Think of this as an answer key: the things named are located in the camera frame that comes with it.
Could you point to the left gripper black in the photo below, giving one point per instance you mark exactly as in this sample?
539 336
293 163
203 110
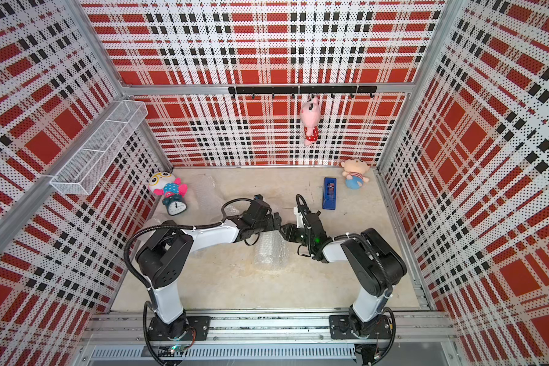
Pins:
270 218

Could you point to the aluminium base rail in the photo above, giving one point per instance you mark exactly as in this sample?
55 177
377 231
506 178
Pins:
311 336

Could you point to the teal alarm clock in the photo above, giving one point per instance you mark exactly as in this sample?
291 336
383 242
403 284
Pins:
174 205

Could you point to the plush doll blue pants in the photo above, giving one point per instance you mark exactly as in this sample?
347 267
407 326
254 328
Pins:
354 173

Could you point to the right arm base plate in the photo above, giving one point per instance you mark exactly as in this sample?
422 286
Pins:
350 327

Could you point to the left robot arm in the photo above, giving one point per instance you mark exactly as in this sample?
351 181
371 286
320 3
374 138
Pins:
156 255

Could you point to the white pink owl plush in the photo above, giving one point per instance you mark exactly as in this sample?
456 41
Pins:
165 184

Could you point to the white wire mesh shelf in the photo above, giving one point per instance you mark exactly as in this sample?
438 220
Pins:
82 172

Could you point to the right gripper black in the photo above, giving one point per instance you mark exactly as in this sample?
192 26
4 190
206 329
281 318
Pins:
290 232

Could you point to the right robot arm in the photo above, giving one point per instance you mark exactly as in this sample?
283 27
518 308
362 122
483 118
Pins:
376 265

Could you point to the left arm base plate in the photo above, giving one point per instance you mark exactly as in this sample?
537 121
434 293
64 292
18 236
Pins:
182 329

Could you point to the bubble wrap pile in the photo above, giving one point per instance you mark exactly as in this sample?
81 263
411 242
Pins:
271 252

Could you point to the pink hanging plush toy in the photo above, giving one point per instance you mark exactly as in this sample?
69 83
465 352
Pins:
310 115

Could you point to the blue tape dispenser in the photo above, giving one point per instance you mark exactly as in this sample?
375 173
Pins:
329 193

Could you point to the black hook rail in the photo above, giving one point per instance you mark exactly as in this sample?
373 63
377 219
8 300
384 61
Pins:
303 90

